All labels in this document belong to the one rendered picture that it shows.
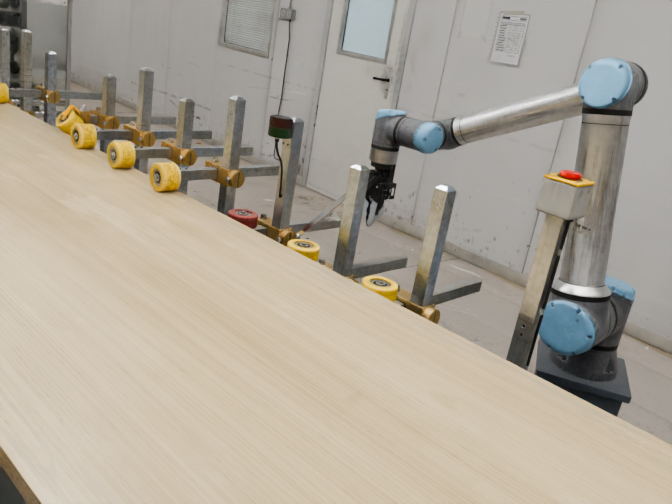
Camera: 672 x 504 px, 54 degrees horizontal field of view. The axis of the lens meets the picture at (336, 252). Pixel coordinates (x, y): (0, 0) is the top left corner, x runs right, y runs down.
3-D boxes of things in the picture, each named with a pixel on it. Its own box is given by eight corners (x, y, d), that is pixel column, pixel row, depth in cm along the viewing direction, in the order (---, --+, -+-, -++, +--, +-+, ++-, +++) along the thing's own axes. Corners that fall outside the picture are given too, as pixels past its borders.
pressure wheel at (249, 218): (241, 244, 184) (246, 205, 180) (259, 254, 179) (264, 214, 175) (217, 248, 178) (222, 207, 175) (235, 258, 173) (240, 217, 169)
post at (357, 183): (329, 338, 175) (360, 162, 160) (338, 343, 173) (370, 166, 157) (320, 341, 173) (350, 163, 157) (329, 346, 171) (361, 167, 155)
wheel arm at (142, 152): (246, 153, 236) (247, 143, 234) (252, 155, 233) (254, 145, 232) (116, 157, 200) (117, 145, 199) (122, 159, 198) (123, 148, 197)
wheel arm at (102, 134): (206, 137, 251) (207, 128, 250) (212, 139, 249) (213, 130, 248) (79, 138, 216) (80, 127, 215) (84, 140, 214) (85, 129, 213)
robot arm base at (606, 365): (550, 342, 204) (558, 313, 200) (613, 360, 199) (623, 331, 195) (548, 368, 186) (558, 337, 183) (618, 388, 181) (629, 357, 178)
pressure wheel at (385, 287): (352, 318, 150) (361, 271, 146) (386, 322, 151) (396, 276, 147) (355, 333, 142) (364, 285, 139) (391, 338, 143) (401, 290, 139)
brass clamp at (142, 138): (137, 138, 234) (137, 124, 233) (156, 147, 226) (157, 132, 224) (120, 138, 230) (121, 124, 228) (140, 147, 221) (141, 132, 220)
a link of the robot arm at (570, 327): (611, 350, 177) (658, 60, 159) (586, 367, 164) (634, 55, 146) (556, 334, 186) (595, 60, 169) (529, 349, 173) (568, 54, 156)
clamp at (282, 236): (264, 232, 190) (266, 215, 188) (295, 248, 181) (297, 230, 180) (249, 234, 186) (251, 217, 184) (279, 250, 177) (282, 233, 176)
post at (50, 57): (51, 165, 285) (53, 51, 269) (54, 167, 283) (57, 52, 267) (43, 165, 283) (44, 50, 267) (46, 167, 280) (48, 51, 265)
